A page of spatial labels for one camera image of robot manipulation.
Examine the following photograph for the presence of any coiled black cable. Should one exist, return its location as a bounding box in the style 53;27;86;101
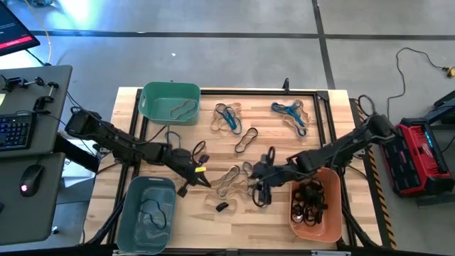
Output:
357;94;377;117

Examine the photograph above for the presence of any black blue equipment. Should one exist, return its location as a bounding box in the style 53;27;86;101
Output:
422;90;455;125

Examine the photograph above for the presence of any grey desk panel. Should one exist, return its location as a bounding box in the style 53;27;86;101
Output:
0;64;74;159
0;151;68;247

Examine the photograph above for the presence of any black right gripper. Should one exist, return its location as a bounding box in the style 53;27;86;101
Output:
250;158;298;206

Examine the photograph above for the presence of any black computer mouse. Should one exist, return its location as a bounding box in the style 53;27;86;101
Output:
18;164;46;198

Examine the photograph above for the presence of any yellow cord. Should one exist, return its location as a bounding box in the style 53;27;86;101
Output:
23;0;54;65

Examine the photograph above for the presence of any orange plastic basket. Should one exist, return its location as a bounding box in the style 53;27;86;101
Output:
288;166;343;243

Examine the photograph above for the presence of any red black power station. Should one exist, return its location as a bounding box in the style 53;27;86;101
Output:
381;116;455;198

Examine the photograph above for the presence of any black floor cable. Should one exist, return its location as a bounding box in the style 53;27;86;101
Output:
386;46;449;120

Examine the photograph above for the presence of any black monitor with red bar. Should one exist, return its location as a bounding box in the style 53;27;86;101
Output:
0;0;41;58

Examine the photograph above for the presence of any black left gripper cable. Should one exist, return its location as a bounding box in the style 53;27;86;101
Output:
191;140;208;165

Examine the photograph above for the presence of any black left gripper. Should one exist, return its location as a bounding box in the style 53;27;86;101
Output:
166;146;212;199

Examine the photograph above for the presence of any black backlit keyboard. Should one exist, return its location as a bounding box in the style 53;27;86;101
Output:
0;111;38;152

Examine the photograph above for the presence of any grey-blue plastic basket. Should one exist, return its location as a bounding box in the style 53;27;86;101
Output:
116;175;178;255

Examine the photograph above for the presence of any black aluminium table frame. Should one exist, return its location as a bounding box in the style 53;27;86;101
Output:
106;87;356;252

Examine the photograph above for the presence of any black clamp mount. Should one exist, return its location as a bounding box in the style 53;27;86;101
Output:
33;81;60;112
0;75;46;90

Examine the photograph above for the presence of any teal green plastic basket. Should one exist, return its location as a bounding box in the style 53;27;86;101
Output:
137;81;202;127

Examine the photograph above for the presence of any yellow black hazard tape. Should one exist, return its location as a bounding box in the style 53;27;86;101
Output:
350;97;398;250

